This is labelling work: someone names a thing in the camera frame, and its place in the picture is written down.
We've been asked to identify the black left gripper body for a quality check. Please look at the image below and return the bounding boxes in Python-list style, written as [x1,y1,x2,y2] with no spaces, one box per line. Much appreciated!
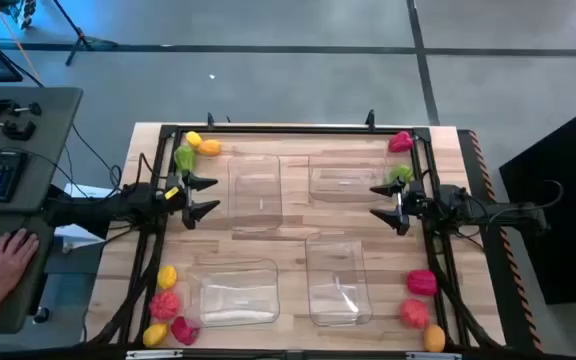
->
[165,168,198,232]

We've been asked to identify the yellow toy bell pepper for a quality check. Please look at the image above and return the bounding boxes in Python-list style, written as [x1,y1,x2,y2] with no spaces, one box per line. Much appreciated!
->
[156,264,179,291]

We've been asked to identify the person's hand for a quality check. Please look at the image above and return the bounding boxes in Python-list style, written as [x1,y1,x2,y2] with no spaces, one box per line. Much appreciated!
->
[0,227,42,306]

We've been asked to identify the silver aluminium bracket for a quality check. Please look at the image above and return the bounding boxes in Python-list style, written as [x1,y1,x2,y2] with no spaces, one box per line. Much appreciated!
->
[126,350,184,360]

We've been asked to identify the red toy bell pepper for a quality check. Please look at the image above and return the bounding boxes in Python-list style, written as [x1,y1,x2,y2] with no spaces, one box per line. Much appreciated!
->
[387,130,415,154]
[406,269,439,297]
[169,315,201,347]

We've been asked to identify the clear plastic bin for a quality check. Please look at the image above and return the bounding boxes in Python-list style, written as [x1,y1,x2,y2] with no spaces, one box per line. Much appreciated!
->
[308,154,393,204]
[226,153,284,233]
[184,258,281,327]
[304,232,374,328]

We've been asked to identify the black c-clamp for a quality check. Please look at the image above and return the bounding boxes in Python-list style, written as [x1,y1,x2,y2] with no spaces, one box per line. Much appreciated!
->
[0,97,43,117]
[0,115,37,141]

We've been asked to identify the green toy bell pepper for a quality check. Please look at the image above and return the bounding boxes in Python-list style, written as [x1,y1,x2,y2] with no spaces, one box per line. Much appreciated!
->
[385,163,415,185]
[173,145,197,175]

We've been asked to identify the orange cord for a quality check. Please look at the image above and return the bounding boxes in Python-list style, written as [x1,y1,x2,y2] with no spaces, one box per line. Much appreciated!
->
[0,0,44,84]

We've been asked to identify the black tripod stand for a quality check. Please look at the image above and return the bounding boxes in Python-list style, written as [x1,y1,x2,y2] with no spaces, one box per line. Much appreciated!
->
[50,0,119,66]

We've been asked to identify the dark grey desk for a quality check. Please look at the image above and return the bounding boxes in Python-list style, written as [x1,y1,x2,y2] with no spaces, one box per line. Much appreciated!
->
[0,86,85,335]

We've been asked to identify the black beam with hazard stripes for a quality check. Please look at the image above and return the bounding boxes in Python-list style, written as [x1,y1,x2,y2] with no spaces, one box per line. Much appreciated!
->
[457,128,544,354]

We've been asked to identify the black cabinet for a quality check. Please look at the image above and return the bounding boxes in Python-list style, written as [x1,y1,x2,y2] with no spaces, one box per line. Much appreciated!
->
[498,97,576,305]

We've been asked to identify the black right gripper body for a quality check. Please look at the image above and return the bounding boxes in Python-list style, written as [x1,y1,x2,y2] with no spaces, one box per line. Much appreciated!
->
[391,178,428,237]

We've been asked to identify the white paper sheets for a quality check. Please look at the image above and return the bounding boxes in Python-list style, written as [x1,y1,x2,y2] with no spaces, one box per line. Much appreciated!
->
[55,182,117,254]

